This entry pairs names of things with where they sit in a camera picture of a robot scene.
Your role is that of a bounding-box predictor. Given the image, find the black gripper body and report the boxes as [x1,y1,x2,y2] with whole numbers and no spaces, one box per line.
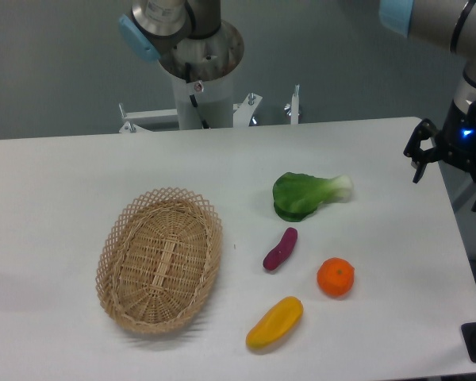
[434,99,476,179]

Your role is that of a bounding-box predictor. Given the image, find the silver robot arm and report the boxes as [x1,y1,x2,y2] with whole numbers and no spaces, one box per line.
[378,0,476,211]

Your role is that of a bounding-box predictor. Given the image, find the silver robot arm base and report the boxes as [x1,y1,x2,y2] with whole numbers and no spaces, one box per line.
[118,0,244,83]

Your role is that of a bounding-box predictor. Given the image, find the purple sweet potato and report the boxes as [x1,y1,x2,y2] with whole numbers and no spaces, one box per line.
[263,227,298,271]

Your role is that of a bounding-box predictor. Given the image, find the green bok choy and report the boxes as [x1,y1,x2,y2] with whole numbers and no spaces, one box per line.
[272,172,354,222]

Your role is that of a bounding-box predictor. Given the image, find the orange tangerine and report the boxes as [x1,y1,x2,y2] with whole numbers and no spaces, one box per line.
[317,257,355,298]

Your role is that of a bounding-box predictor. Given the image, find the yellow mango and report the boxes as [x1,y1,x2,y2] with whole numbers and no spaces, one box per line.
[245,296,304,350]

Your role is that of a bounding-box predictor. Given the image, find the oval woven wicker basket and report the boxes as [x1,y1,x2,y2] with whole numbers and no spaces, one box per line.
[96,187,223,334]

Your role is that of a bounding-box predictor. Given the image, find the white metal frame bracket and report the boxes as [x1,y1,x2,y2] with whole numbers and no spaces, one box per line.
[117,83,303,134]

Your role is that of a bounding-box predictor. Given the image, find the white mounting pedestal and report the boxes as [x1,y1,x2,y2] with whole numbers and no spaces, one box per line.
[171,75,234,130]

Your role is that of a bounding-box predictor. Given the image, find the black base cable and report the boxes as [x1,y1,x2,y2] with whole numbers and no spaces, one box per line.
[183,62,210,130]

